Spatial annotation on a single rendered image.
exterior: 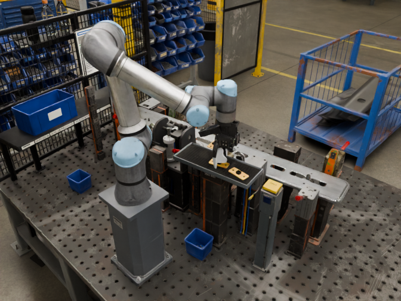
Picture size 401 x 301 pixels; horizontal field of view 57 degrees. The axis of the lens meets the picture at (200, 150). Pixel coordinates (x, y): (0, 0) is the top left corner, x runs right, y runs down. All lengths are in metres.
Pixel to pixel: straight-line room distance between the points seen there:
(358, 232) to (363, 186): 0.41
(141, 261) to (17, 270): 1.43
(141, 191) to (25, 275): 1.58
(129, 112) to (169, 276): 0.75
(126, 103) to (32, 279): 1.71
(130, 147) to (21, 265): 1.74
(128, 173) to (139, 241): 0.31
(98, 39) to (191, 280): 1.07
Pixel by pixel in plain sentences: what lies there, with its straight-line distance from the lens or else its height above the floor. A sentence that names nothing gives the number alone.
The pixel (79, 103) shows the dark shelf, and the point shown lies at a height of 1.03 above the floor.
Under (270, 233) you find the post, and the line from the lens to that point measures 1.62.
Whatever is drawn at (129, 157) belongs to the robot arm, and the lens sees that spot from 1.38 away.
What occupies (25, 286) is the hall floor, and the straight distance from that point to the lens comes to 2.83.
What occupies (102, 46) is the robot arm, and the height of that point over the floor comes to 1.70.
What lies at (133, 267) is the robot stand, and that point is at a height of 0.78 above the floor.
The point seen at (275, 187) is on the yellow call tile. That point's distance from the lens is 1.48.
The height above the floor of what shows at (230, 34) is 0.74.
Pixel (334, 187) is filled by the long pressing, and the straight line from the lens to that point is 1.82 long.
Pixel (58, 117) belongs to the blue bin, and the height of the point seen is 1.07.
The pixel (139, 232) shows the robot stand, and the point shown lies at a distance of 1.54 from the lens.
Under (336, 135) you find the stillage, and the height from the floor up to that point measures 0.16.
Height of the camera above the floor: 2.07
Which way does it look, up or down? 33 degrees down
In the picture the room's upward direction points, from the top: straight up
